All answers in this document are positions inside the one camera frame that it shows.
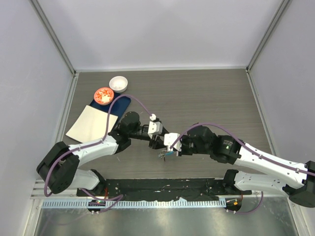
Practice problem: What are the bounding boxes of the large keyring with blue handle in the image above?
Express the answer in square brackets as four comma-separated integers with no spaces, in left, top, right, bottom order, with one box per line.
[158,150,176,162]

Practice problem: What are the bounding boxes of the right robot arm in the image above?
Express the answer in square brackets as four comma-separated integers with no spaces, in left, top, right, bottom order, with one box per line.
[168,123,315,208]

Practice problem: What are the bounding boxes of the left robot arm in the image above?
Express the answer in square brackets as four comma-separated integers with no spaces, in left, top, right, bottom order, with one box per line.
[36,112,168,196]

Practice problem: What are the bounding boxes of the blue tray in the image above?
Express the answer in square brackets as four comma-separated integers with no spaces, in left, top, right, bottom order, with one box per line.
[89,93,131,122]

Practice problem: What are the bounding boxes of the white bowl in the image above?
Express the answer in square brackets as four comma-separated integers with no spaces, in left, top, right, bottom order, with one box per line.
[109,76,128,93]

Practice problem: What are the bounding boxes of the orange patterned bowl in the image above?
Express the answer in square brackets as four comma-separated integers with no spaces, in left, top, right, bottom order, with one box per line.
[94,87,114,105]

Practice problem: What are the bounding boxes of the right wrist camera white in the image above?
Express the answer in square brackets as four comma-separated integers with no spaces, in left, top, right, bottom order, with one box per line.
[163,133,182,152]

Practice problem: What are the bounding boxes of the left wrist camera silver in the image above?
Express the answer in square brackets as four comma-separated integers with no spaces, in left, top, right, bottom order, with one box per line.
[148,121,163,139]

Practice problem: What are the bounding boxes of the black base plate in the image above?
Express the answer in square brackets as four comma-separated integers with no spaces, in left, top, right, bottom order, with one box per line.
[88,178,252,202]

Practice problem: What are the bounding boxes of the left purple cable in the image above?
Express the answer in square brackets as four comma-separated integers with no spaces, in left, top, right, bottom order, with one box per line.
[43,94,158,198]

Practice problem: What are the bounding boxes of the purple cable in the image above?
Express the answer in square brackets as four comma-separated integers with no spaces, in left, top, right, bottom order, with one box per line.
[43,94,158,198]
[169,122,315,214]

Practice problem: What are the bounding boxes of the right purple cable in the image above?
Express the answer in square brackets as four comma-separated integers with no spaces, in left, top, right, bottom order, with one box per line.
[169,122,315,214]

